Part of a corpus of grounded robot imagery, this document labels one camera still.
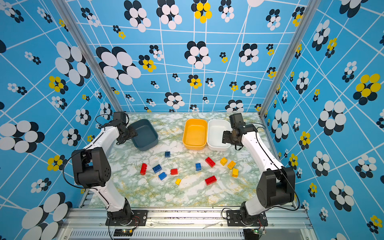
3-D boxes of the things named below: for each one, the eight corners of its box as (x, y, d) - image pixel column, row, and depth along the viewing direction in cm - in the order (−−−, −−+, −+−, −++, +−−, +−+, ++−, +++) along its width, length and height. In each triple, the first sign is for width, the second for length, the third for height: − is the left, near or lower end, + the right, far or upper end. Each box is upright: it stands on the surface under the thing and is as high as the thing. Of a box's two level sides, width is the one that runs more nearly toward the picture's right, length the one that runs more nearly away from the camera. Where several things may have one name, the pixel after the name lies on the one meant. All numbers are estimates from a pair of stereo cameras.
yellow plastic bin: (182, 151, 100) (181, 146, 96) (184, 123, 116) (183, 118, 111) (208, 151, 100) (208, 146, 96) (206, 123, 116) (206, 118, 111)
